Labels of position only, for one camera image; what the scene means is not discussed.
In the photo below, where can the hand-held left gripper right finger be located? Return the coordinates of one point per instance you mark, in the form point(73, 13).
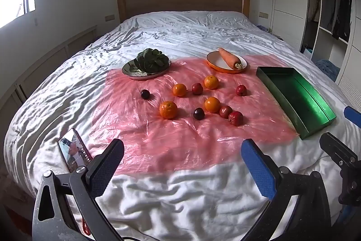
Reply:
point(258, 167)

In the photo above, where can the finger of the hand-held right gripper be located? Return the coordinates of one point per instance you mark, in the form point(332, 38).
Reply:
point(337, 149)
point(353, 116)

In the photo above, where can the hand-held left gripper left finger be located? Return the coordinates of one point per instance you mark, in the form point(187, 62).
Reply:
point(103, 171)

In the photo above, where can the red apple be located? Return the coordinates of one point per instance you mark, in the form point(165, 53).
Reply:
point(197, 88)
point(241, 90)
point(236, 118)
point(225, 111)

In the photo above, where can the green metal tray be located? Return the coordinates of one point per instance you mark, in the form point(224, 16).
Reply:
point(299, 99)

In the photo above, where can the orange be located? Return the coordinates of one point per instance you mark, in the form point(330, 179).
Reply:
point(211, 82)
point(168, 110)
point(212, 105)
point(180, 90)

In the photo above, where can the dark purple plum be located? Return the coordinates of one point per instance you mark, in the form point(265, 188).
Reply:
point(145, 94)
point(198, 114)

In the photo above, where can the smartphone in red case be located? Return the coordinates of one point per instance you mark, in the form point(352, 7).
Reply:
point(73, 150)

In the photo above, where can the blue knitted cloth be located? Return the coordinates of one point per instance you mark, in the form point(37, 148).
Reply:
point(327, 68)

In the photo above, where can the pink plastic sheet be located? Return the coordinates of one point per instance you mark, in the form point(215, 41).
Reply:
point(169, 142)

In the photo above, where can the patterned grey plate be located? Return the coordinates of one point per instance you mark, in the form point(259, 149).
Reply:
point(135, 75)

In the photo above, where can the dark hanging clothes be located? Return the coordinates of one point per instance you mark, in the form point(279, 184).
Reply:
point(338, 6)

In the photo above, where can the carrot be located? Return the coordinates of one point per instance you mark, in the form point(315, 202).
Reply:
point(230, 59)

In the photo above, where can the white plate with orange rim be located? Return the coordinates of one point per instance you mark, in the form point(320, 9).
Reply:
point(217, 61)

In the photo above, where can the dark green bok choy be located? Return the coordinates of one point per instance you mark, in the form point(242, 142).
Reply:
point(151, 60)

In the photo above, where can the beige wall cabinet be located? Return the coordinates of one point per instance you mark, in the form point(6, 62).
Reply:
point(56, 51)

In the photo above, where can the wall socket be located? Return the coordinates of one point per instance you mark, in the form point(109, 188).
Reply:
point(110, 17)
point(263, 14)

